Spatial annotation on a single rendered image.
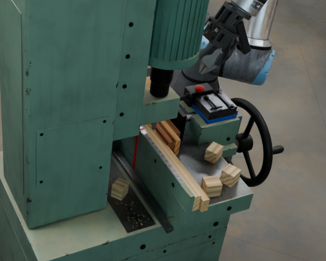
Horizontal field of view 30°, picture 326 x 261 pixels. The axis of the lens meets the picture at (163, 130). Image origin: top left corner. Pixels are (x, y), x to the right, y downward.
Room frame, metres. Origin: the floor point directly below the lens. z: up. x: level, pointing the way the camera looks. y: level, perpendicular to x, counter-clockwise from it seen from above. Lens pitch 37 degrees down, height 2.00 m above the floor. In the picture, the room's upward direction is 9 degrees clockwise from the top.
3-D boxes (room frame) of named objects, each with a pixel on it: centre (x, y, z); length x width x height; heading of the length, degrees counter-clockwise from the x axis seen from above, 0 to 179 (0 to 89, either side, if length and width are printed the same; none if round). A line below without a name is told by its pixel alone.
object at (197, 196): (1.39, 0.05, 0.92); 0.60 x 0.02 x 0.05; 34
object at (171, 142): (1.45, 0.04, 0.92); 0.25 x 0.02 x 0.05; 34
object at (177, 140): (1.44, 0.02, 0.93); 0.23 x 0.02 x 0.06; 34
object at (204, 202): (1.43, 0.05, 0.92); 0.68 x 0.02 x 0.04; 34
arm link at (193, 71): (2.15, -0.12, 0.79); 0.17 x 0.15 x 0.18; 81
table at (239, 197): (1.46, -0.05, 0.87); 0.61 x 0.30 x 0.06; 34
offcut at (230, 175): (1.28, -0.20, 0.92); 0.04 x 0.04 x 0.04; 59
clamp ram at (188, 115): (1.46, -0.05, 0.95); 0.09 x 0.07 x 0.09; 34
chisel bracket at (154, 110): (1.38, 0.04, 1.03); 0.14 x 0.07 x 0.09; 124
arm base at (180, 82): (2.16, -0.11, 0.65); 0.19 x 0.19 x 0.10
